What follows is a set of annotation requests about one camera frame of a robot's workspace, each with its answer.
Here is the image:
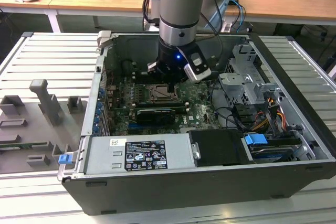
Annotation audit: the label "metal socket cover frame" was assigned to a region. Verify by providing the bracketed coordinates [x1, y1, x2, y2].
[148, 84, 181, 101]

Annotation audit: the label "black RAM slot bank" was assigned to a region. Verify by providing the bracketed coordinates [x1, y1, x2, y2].
[135, 98, 190, 109]
[133, 71, 169, 83]

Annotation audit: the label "CPU socket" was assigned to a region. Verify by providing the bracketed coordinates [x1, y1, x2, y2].
[145, 83, 183, 103]

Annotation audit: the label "black graphics card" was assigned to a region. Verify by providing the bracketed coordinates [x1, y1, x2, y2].
[135, 108, 176, 125]

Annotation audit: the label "green motherboard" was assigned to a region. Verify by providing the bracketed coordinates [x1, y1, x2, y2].
[104, 73, 224, 135]

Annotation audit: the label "black cylindrical board component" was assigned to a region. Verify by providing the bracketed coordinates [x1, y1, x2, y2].
[121, 59, 135, 74]

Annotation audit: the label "grey metal disk bay cage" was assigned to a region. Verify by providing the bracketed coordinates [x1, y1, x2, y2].
[218, 43, 279, 107]

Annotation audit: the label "grey power supply unit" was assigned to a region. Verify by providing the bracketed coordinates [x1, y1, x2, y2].
[84, 132, 198, 175]

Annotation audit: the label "open black PC case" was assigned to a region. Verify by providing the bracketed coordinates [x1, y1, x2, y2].
[57, 30, 336, 216]

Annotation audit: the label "disk drive in bay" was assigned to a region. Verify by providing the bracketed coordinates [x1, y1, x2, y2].
[248, 144, 296, 162]

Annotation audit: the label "blue case release latch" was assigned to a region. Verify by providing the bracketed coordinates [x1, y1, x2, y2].
[58, 154, 73, 166]

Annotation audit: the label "grey parts rack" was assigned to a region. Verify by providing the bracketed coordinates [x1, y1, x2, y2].
[0, 79, 89, 175]

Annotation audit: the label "green circuit board strip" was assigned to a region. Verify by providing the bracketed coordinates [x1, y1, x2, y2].
[0, 142, 51, 150]

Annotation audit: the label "black camera mounting bracket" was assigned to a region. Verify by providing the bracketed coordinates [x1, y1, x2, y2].
[175, 44, 211, 73]

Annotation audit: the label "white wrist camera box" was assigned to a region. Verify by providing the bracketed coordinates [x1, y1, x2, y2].
[183, 62, 212, 82]

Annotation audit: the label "black internal cable bundle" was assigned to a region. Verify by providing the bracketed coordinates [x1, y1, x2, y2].
[209, 77, 249, 133]

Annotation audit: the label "blue cable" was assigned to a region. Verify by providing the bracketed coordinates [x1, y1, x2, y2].
[227, 0, 247, 34]

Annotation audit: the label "blue disk carrier handle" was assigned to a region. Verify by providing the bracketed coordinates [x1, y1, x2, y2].
[243, 133, 267, 146]

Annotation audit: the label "yellow orange power wires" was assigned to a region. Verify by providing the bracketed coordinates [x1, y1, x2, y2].
[251, 98, 288, 132]

